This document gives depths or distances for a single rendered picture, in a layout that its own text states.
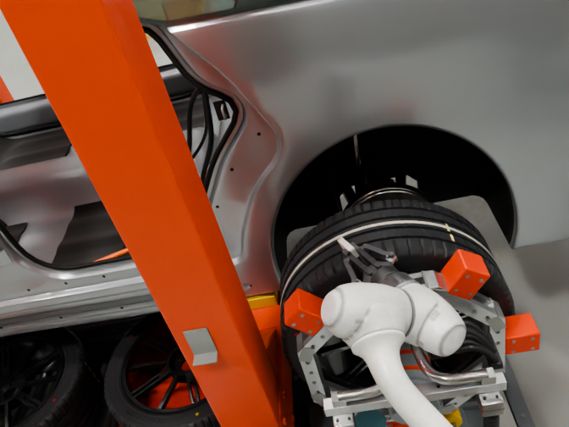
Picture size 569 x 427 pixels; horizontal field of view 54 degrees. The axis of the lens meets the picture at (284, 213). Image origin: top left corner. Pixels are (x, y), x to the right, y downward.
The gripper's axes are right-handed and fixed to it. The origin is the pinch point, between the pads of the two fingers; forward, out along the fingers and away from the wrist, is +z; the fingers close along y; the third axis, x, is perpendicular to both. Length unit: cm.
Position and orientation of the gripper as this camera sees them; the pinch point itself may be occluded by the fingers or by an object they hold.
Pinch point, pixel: (348, 247)
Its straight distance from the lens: 142.4
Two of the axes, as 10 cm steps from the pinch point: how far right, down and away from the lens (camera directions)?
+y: 7.9, -6.0, 0.9
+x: -4.7, -7.0, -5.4
